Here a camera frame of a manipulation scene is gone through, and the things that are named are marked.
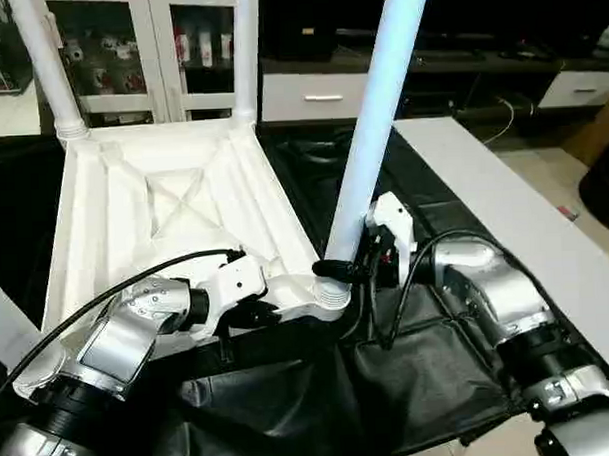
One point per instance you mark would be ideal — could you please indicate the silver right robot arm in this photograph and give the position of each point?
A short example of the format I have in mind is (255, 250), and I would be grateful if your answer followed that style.
(497, 301)

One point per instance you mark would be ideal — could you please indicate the white glass door cabinet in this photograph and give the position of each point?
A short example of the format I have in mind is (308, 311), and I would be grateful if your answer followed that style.
(148, 48)

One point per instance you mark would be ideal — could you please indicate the white side board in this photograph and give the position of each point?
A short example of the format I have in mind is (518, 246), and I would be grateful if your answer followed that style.
(514, 211)

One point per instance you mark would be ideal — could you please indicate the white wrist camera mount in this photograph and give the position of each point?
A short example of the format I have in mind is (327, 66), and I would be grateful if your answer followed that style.
(395, 230)
(231, 286)

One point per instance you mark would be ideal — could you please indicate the brown cardboard box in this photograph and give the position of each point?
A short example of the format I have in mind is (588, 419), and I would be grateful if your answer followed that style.
(596, 128)

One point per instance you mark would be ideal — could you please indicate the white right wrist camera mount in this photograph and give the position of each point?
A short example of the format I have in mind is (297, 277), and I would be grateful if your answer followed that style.
(395, 230)

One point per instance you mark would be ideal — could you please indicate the white plastic table top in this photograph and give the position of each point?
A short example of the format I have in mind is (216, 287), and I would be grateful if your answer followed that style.
(164, 203)

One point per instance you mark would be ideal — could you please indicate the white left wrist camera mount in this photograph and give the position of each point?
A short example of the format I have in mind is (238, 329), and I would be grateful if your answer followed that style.
(231, 286)

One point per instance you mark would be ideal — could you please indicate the small red floor object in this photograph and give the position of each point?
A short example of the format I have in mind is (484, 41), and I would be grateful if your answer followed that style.
(567, 213)

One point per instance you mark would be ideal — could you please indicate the black plastic mat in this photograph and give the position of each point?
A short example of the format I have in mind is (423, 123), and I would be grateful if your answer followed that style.
(320, 398)

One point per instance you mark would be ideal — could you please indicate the white drawer unit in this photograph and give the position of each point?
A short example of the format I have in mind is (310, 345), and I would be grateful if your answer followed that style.
(315, 96)
(580, 88)

